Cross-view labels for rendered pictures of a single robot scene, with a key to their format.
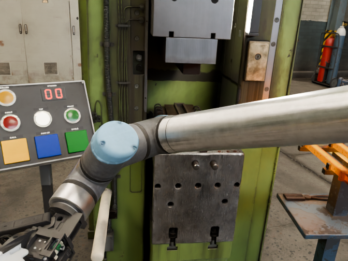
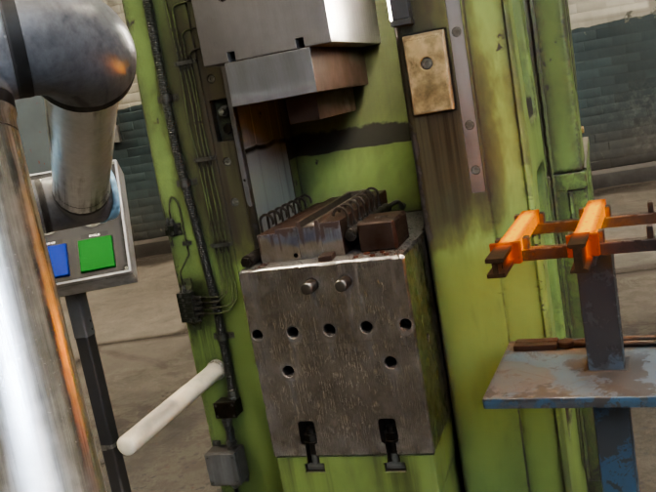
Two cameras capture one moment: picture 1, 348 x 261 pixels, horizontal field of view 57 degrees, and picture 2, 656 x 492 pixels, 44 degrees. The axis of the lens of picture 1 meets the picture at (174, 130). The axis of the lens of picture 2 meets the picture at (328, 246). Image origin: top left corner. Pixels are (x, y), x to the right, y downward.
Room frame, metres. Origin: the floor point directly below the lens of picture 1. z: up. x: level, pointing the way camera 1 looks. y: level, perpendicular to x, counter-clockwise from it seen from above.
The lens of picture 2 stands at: (-0.28, -0.93, 1.26)
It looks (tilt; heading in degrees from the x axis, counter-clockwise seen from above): 10 degrees down; 28
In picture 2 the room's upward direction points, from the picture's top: 10 degrees counter-clockwise
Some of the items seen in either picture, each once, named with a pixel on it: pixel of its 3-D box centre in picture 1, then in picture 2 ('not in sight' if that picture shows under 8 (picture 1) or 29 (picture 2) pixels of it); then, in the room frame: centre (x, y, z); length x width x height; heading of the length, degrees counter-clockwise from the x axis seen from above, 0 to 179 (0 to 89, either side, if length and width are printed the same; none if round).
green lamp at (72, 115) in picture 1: (72, 115); not in sight; (1.10, 0.37, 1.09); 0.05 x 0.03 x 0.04; 98
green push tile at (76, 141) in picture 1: (77, 141); (97, 254); (1.06, 0.34, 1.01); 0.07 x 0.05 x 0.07; 123
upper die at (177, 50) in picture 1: (183, 45); (303, 74); (1.48, -0.02, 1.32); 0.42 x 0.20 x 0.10; 8
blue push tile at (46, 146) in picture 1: (47, 146); (51, 263); (1.01, 0.43, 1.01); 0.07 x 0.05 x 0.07; 123
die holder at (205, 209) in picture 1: (186, 171); (367, 322); (1.50, -0.08, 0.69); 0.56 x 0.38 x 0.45; 8
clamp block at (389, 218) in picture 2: not in sight; (384, 230); (1.36, -0.22, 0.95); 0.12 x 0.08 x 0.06; 8
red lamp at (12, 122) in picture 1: (10, 122); not in sight; (0.99, 0.53, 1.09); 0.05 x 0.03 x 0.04; 98
